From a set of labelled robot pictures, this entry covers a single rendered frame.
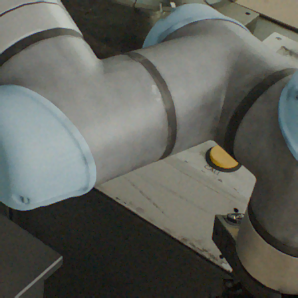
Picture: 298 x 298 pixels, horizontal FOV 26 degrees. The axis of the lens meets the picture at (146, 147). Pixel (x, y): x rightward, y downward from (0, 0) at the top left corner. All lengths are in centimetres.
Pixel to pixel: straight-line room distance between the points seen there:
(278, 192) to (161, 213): 56
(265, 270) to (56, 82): 19
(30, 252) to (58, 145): 58
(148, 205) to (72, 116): 60
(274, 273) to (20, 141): 20
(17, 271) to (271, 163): 56
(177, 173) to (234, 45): 47
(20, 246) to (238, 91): 58
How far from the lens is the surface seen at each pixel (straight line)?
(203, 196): 89
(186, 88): 41
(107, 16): 125
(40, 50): 40
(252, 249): 46
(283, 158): 40
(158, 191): 94
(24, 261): 93
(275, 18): 155
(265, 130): 41
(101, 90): 39
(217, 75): 43
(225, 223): 59
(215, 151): 88
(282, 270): 45
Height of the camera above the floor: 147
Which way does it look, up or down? 41 degrees down
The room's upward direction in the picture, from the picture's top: 10 degrees clockwise
